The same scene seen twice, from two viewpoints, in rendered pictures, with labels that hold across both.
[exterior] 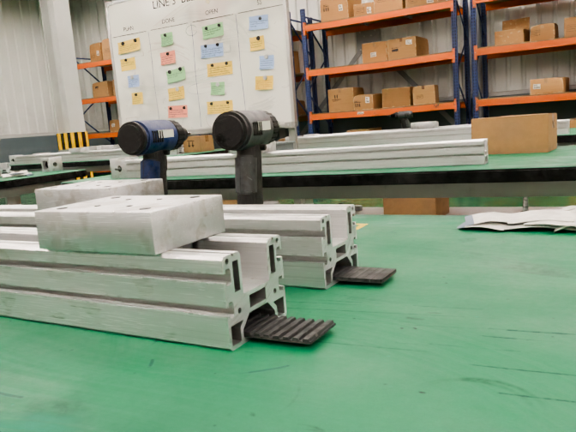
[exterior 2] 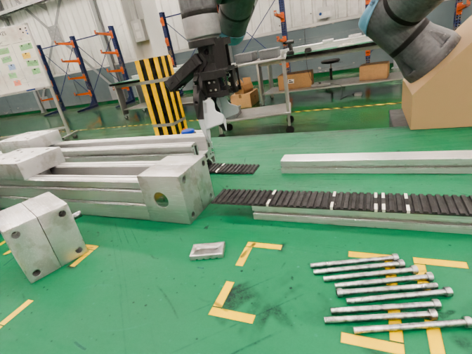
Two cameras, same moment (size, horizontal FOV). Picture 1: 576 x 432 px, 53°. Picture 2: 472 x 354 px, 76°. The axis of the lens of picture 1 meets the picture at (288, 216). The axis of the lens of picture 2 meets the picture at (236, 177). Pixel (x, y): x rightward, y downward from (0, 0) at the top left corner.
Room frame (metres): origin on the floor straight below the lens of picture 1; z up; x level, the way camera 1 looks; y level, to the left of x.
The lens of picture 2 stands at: (1.66, 0.75, 1.05)
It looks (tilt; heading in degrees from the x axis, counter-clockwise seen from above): 23 degrees down; 177
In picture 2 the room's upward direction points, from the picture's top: 11 degrees counter-clockwise
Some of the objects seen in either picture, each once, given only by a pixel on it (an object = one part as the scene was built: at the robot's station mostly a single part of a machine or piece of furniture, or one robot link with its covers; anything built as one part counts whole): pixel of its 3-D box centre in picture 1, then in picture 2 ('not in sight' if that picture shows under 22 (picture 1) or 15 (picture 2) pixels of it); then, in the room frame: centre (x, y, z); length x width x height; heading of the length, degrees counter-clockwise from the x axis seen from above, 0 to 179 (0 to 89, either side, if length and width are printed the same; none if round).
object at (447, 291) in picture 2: not in sight; (397, 296); (1.43, 0.91, 0.78); 0.11 x 0.01 x 0.01; 79
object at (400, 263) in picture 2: not in sight; (357, 267); (1.38, 0.89, 0.78); 0.11 x 0.01 x 0.01; 78
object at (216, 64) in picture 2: not in sight; (213, 69); (0.96, 0.79, 1.02); 0.09 x 0.08 x 0.12; 60
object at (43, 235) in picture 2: not in sight; (48, 230); (1.18, 0.45, 0.83); 0.11 x 0.10 x 0.10; 129
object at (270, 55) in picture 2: not in sight; (248, 93); (-2.15, 1.32, 0.50); 1.03 x 0.55 x 1.01; 73
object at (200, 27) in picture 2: not in sight; (203, 29); (0.96, 0.78, 1.10); 0.08 x 0.08 x 0.05
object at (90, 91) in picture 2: not in sight; (76, 74); (-8.93, -2.96, 1.10); 3.30 x 0.90 x 2.20; 61
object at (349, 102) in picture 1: (385, 81); not in sight; (10.73, -1.96, 1.58); 2.83 x 0.98 x 3.15; 61
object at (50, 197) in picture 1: (101, 205); (24, 167); (0.89, 0.29, 0.87); 0.16 x 0.11 x 0.07; 60
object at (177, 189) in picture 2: not in sight; (181, 185); (1.10, 0.68, 0.83); 0.12 x 0.09 x 0.10; 150
